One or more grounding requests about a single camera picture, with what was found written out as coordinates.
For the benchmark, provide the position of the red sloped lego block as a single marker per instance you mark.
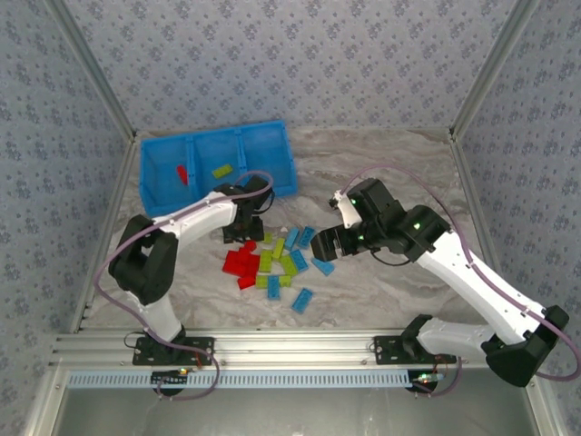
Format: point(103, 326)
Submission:
point(249, 245)

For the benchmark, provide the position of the small square red lego brick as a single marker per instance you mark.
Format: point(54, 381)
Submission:
point(231, 262)

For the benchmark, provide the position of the long green lego brick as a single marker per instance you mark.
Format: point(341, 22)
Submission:
point(265, 261)
point(278, 248)
point(222, 171)
point(289, 265)

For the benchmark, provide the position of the long red lego brick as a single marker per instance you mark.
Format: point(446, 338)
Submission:
point(244, 270)

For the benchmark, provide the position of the small square green lego brick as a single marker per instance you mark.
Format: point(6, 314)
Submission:
point(262, 281)

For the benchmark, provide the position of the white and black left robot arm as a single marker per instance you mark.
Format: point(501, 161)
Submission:
point(199, 215)

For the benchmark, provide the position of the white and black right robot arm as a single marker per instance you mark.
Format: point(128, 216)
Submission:
point(476, 290)

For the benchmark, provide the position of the blue three-compartment plastic bin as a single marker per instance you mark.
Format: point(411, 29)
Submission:
point(263, 145)

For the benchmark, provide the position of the small black controller board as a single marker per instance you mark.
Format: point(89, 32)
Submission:
point(170, 377)
point(426, 378)

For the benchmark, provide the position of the grey metal lower panel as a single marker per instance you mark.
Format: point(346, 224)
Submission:
point(295, 413)

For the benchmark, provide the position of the aluminium side rail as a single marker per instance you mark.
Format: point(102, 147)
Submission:
point(119, 181)
point(473, 191)

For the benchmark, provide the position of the aluminium mounting rail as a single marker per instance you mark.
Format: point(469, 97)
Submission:
point(295, 347)

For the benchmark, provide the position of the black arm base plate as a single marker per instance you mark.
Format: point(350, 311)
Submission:
point(386, 349)
point(199, 349)

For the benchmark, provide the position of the aluminium frame post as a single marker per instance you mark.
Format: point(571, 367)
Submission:
point(94, 68)
point(492, 68)

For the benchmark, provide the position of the aluminium frame leg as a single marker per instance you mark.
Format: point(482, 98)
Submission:
point(544, 413)
point(43, 404)

